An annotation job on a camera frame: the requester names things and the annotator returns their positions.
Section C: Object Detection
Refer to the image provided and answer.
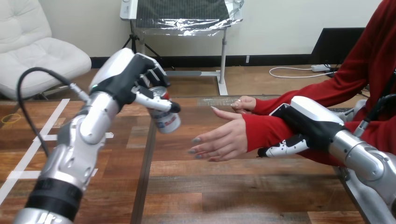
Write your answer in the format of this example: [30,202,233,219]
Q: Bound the white power strip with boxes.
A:
[311,64,331,73]

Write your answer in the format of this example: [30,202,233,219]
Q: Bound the dark screen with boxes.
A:
[310,27,366,66]

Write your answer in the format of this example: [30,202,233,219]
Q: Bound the person's forearm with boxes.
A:
[242,113,347,168]
[252,72,369,117]

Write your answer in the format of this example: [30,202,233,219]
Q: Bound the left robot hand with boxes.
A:
[89,47,182,114]

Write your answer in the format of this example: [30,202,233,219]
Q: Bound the person's hand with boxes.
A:
[230,95,257,115]
[187,106,248,163]

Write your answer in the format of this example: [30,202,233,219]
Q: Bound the person's body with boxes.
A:
[339,0,396,155]

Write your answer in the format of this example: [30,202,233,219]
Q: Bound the white cushioned chair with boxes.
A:
[0,0,92,100]

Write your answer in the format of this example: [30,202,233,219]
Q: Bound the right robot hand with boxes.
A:
[257,95,346,159]

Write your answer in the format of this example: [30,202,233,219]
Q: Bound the red and white drink can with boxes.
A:
[148,86,182,134]

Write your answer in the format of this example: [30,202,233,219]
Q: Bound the white desk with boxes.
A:
[120,0,230,96]

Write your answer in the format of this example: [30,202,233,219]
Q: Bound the tangle of cables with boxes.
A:
[268,63,341,79]

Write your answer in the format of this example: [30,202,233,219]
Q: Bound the black tripod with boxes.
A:
[121,21,162,59]

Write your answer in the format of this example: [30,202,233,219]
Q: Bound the foil sheet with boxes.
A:
[134,0,245,37]

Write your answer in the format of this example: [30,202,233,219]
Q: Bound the black cable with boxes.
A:
[16,67,91,158]
[353,70,396,139]

